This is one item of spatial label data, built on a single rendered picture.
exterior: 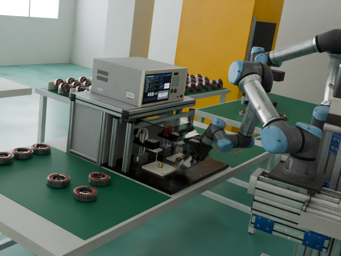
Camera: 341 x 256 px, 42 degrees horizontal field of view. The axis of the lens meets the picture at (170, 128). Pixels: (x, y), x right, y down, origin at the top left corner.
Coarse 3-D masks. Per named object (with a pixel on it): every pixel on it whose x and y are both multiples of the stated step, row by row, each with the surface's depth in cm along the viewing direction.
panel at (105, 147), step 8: (168, 112) 293; (112, 120) 248; (120, 128) 256; (152, 128) 283; (160, 128) 290; (120, 136) 258; (136, 136) 271; (152, 136) 285; (104, 144) 248; (120, 144) 260; (136, 144) 273; (160, 144) 296; (104, 152) 250; (120, 152) 262; (104, 160) 251
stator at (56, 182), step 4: (48, 176) 221; (52, 176) 222; (56, 176) 224; (60, 176) 224; (64, 176) 223; (68, 176) 224; (48, 180) 218; (52, 180) 217; (56, 180) 217; (60, 180) 217; (64, 180) 219; (68, 180) 220; (48, 184) 218; (52, 184) 216; (56, 184) 216; (60, 184) 217; (64, 184) 218; (68, 184) 220
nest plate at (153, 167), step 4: (148, 164) 257; (152, 164) 258; (156, 164) 259; (164, 164) 260; (144, 168) 252; (148, 168) 251; (152, 168) 251; (156, 168) 252; (160, 168) 253; (164, 168) 254; (168, 168) 255; (172, 168) 256; (176, 168) 257; (156, 172) 247; (160, 172) 247; (164, 172) 248; (168, 172) 249; (172, 172) 252
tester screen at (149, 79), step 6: (150, 78) 246; (156, 78) 251; (162, 78) 256; (168, 78) 261; (150, 84) 247; (156, 84) 252; (144, 90) 244; (150, 90) 249; (156, 90) 254; (162, 90) 259; (168, 90) 264; (144, 96) 246; (156, 96) 255; (144, 102) 247
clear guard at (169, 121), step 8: (144, 120) 239; (152, 120) 242; (160, 120) 244; (168, 120) 246; (176, 120) 249; (184, 120) 251; (168, 128) 232; (176, 128) 237; (184, 128) 242; (176, 136) 233; (184, 136) 238; (192, 136) 244
